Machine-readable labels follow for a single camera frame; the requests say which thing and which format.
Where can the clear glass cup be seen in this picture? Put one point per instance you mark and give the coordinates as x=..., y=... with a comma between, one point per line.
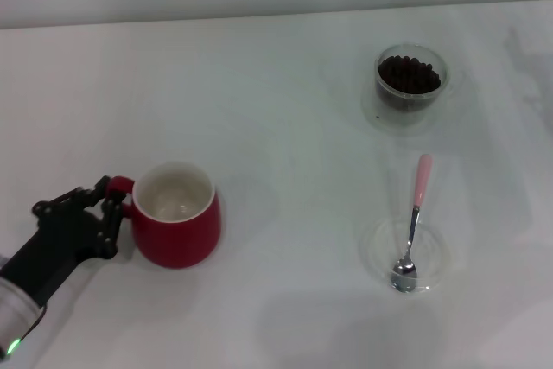
x=445, y=71

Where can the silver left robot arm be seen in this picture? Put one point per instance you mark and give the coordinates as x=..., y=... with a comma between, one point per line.
x=15, y=313

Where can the clear glass saucer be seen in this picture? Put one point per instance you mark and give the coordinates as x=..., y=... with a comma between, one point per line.
x=389, y=125

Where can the red ceramic mug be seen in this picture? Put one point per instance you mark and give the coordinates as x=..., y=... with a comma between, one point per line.
x=181, y=243

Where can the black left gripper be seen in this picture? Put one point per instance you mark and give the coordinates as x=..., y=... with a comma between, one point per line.
x=56, y=243

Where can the clear glass dish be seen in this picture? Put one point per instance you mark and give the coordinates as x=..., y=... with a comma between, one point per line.
x=376, y=252

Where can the dark coffee beans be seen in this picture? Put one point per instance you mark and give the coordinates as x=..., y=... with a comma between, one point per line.
x=408, y=75

